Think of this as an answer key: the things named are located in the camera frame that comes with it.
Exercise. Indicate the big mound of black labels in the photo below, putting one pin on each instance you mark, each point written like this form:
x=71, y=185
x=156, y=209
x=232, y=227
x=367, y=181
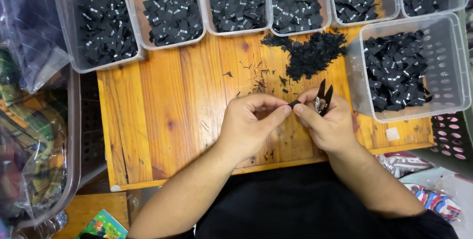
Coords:
x=395, y=73

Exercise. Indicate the heap of black fabric offcuts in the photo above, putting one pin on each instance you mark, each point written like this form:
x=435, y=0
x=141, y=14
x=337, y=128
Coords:
x=314, y=56

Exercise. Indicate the colourful green picture book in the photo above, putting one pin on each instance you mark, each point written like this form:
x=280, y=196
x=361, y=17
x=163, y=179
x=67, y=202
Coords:
x=103, y=228

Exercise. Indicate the large clear plastic tub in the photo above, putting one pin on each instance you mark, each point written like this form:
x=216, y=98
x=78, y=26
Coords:
x=452, y=65

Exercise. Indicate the row of clear plastic containers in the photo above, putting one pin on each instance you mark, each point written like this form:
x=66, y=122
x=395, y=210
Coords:
x=136, y=36

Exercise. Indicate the scattered black thread scraps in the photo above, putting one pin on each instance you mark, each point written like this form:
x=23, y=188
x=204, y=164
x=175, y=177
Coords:
x=258, y=80

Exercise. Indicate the single black label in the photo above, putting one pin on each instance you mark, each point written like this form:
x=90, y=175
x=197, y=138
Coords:
x=294, y=104

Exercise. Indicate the grey crate of bagged garments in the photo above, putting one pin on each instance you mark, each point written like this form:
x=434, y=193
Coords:
x=33, y=139

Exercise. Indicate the person's left hand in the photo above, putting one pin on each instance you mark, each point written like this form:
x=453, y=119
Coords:
x=242, y=128

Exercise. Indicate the clear bag of dark garments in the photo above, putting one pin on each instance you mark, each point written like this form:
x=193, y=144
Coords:
x=33, y=21

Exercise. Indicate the person's right hand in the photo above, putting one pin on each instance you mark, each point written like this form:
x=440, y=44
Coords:
x=332, y=128

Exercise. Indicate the perforated plastic basket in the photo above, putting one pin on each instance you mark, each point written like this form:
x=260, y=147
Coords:
x=452, y=143

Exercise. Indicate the bagged grey patterned garment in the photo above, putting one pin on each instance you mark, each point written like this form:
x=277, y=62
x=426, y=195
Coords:
x=404, y=163

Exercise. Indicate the crumpled clear plastic wrap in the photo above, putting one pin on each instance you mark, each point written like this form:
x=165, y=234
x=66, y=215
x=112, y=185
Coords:
x=44, y=228

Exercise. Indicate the heaps of black size labels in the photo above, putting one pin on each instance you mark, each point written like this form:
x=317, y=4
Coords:
x=173, y=13

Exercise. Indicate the small white tape piece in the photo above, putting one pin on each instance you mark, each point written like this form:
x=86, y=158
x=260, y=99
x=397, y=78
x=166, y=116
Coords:
x=392, y=134

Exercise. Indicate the black thread snips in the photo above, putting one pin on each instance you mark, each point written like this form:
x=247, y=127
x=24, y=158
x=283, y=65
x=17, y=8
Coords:
x=322, y=97

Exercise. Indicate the person's black shirt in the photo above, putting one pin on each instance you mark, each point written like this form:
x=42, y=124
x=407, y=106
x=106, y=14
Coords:
x=295, y=205

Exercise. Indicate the bagged red blue patterned garment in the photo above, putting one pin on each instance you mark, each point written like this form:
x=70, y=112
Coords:
x=436, y=202

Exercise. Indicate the low wooden stool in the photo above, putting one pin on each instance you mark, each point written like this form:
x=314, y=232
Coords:
x=92, y=205

